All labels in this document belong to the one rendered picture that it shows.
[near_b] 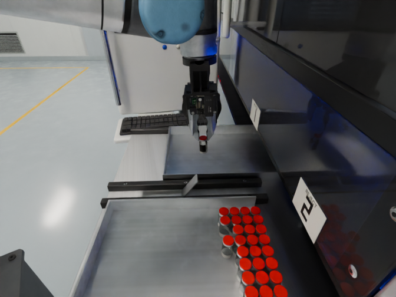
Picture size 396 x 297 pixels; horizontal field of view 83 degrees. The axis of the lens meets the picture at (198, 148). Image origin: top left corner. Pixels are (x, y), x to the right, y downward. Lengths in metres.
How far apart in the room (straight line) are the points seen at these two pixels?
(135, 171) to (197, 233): 0.27
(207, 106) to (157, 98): 0.68
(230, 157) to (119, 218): 0.36
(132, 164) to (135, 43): 0.56
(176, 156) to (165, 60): 0.52
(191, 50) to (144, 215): 0.37
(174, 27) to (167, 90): 0.85
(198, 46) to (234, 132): 0.44
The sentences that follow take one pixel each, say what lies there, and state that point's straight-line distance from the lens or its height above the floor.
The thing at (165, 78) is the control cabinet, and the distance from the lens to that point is 1.11.
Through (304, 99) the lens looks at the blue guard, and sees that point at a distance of 0.41.
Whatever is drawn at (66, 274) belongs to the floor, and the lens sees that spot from 1.63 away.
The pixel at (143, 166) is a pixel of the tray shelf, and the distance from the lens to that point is 0.69.
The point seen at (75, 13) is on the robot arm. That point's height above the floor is 1.29.
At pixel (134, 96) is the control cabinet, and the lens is 1.14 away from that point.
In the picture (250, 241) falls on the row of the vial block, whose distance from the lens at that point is 0.46.
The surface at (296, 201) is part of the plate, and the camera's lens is 0.44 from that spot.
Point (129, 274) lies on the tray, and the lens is 0.49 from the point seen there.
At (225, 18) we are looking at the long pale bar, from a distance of 0.82.
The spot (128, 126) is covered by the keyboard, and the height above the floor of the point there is 0.83.
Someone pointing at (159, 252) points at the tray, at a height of 0.88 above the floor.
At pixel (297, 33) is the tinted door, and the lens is 0.48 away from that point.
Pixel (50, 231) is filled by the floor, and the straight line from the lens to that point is 1.87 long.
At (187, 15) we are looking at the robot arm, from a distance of 0.29.
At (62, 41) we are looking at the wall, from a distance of 6.33.
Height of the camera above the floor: 1.30
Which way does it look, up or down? 35 degrees down
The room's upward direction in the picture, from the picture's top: straight up
